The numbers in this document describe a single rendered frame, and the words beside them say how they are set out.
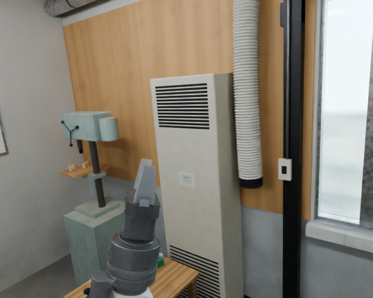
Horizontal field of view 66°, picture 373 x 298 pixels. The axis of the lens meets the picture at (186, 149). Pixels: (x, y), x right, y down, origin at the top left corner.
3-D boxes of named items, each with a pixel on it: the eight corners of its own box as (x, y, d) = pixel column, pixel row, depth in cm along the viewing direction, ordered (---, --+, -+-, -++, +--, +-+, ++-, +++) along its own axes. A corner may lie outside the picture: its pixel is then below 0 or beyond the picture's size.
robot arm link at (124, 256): (166, 192, 57) (157, 250, 58) (118, 186, 56) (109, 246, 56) (176, 209, 45) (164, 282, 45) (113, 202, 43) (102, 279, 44)
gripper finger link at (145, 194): (159, 167, 46) (153, 204, 46) (139, 164, 45) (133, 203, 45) (160, 168, 44) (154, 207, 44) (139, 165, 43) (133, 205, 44)
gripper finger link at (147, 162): (138, 158, 55) (133, 190, 55) (154, 160, 55) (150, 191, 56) (138, 157, 56) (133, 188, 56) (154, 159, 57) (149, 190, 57)
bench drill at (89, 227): (112, 256, 307) (90, 109, 271) (155, 275, 270) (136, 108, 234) (72, 282, 270) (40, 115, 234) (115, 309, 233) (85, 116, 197)
